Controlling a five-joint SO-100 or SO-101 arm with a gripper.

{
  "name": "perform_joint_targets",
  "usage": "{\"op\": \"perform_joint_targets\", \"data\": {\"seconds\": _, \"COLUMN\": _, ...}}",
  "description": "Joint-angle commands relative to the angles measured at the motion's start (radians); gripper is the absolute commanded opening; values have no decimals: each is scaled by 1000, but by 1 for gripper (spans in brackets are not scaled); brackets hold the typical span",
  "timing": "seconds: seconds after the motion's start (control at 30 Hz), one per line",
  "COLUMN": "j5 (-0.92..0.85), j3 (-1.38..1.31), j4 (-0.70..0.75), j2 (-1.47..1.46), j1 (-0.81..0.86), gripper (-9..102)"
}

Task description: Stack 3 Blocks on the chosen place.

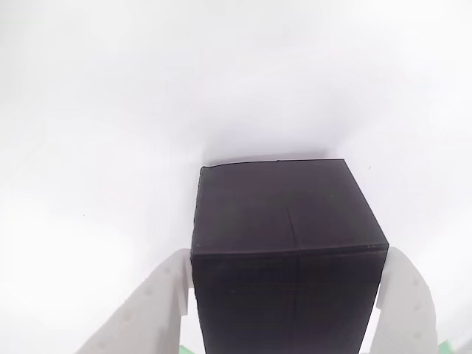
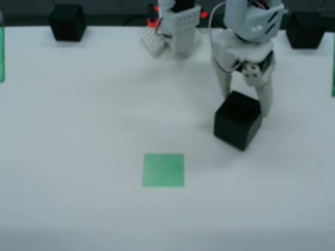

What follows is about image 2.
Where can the black clamp with orange tips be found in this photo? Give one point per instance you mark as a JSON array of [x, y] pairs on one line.
[[204, 14], [153, 22]]

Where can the green tape strip with writing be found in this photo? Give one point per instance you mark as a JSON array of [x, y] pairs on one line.
[[2, 55], [333, 65]]

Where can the black cube block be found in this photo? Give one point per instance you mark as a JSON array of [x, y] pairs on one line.
[[235, 123], [305, 31], [68, 23]]

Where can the green square marker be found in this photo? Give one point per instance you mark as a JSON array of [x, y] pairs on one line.
[[163, 170]]

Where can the white perforated base block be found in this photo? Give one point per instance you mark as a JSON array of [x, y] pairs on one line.
[[154, 41]]

